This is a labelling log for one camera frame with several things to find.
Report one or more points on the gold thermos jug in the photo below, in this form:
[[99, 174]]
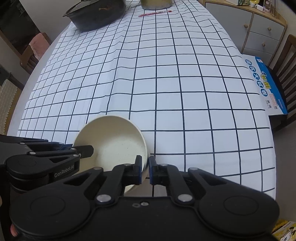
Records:
[[156, 4]]

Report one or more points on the cream round bowl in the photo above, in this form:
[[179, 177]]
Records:
[[115, 141]]

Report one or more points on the yellow cartoon box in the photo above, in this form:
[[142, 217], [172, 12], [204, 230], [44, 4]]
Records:
[[285, 230]]

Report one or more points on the grey drawer cabinet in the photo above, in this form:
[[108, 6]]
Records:
[[252, 31]]

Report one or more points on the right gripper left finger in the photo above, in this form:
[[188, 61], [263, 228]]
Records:
[[116, 180]]

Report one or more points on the person's left hand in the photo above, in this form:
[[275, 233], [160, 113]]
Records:
[[13, 230]]

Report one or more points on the brown wooden chair right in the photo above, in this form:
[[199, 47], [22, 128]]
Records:
[[283, 74]]

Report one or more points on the black cooking pot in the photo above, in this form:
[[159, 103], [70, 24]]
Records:
[[92, 15]]

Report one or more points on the cream cushion chair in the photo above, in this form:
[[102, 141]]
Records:
[[9, 95]]

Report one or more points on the blue white paper box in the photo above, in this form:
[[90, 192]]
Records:
[[270, 94]]

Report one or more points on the pink towel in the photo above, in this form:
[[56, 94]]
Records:
[[39, 44]]

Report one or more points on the red pen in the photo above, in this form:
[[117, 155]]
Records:
[[155, 13]]

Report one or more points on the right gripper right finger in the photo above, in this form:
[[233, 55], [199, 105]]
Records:
[[171, 178]]

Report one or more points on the checkered white tablecloth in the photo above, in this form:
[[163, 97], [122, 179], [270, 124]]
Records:
[[176, 75]]

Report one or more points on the wooden chair left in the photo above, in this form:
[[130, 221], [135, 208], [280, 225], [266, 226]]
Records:
[[28, 61]]

